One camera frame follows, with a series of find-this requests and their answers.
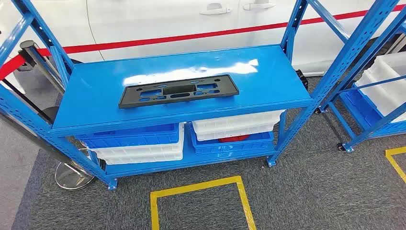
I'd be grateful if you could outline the chrome-base barrier stanchion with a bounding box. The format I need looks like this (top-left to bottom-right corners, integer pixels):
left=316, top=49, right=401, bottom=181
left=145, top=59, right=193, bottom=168
left=0, top=113, right=96, bottom=191

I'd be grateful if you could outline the blue plastic storage bin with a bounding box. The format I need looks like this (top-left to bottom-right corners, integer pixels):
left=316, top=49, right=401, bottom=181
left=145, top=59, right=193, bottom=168
left=190, top=125, right=275, bottom=155
left=344, top=84, right=381, bottom=127
left=75, top=123, right=180, bottom=149

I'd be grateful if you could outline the red barrier belt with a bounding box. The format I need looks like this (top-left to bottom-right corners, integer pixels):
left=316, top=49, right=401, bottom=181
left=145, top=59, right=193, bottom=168
left=0, top=54, right=27, bottom=81
left=36, top=4, right=406, bottom=57

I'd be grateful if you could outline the white car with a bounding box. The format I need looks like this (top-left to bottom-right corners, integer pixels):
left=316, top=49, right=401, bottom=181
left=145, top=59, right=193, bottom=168
left=0, top=0, right=406, bottom=77

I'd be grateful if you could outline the black plastic licence plate frame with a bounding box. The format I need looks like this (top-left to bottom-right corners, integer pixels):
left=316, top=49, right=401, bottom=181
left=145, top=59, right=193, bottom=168
left=118, top=74, right=240, bottom=110

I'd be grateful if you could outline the thin black pole stanchion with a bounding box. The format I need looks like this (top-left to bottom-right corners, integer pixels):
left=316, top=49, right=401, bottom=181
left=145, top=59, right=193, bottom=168
left=0, top=78, right=61, bottom=125

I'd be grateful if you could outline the red part in bin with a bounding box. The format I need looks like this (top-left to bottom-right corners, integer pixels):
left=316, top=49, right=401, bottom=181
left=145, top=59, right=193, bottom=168
left=218, top=135, right=250, bottom=143

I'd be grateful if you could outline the blue metal shelf rack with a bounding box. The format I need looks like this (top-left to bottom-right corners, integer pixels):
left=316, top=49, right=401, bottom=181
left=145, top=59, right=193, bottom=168
left=0, top=0, right=402, bottom=191
left=314, top=9, right=406, bottom=154

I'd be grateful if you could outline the black ribbed wheel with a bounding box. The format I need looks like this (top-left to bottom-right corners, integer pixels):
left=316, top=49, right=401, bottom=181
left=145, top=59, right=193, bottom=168
left=295, top=69, right=309, bottom=91

